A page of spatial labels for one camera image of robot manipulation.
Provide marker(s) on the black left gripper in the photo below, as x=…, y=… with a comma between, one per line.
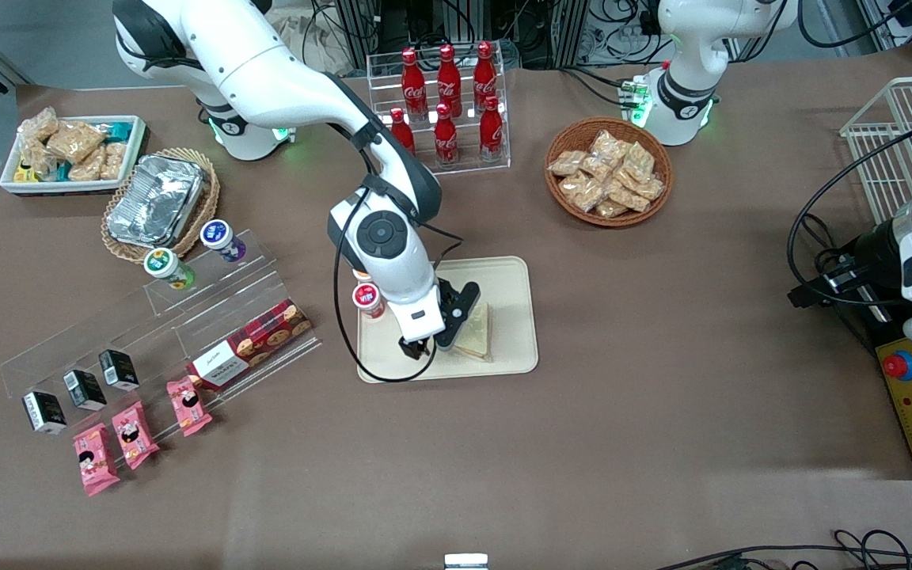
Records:
x=872, y=252

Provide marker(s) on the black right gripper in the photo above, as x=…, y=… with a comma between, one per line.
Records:
x=410, y=349

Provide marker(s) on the triangle sandwich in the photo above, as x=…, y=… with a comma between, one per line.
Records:
x=478, y=336

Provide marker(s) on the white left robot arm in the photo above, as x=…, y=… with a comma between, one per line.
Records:
x=689, y=47

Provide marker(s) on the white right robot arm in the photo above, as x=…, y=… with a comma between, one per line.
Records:
x=282, y=79

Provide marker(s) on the beige plastic tray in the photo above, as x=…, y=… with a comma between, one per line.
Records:
x=515, y=317

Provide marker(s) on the cup with red lid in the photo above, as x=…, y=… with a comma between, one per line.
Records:
x=366, y=298

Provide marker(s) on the cup with orange lid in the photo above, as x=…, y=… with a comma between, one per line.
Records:
x=361, y=275

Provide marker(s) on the clear acrylic bottle rack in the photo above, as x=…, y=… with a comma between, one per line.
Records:
x=472, y=168

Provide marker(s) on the beige snack bag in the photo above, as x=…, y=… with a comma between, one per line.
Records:
x=74, y=141
x=567, y=162
x=638, y=161
x=628, y=195
x=113, y=161
x=88, y=166
x=649, y=188
x=40, y=125
x=608, y=146
x=38, y=158
x=597, y=169
x=611, y=209
x=583, y=191

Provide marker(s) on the red cookie box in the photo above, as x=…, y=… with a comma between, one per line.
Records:
x=258, y=340

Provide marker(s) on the round brown wicker basket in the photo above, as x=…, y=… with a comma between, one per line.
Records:
x=610, y=222

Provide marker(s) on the red cola bottle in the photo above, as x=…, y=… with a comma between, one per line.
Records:
x=449, y=71
x=485, y=70
x=400, y=127
x=492, y=131
x=446, y=136
x=413, y=75

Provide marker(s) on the clear acrylic stepped shelf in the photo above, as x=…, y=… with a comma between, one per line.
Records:
x=210, y=301

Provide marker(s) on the purple lid cup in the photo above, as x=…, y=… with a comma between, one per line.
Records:
x=217, y=234

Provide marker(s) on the pink snack packet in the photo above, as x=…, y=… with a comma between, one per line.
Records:
x=189, y=408
x=96, y=463
x=135, y=435

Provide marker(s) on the oval light wicker basket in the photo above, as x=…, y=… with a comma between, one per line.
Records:
x=209, y=202

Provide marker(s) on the cup with green lid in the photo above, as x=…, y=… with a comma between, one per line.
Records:
x=161, y=263

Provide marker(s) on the stack of foil trays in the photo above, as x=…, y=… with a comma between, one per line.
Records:
x=155, y=202

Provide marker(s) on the crumpled beige cloth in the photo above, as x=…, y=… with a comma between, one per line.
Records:
x=321, y=36

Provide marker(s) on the small black box white label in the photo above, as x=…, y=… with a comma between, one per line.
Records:
x=85, y=389
x=119, y=370
x=44, y=412

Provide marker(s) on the teal snack packet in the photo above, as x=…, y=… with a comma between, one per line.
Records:
x=118, y=131
x=62, y=172

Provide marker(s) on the white rectangular bin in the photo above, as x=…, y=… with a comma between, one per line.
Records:
x=68, y=187

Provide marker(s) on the yellow snack packet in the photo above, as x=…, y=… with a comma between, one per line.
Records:
x=24, y=174

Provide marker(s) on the aluminium frame rack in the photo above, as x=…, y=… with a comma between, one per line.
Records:
x=357, y=32

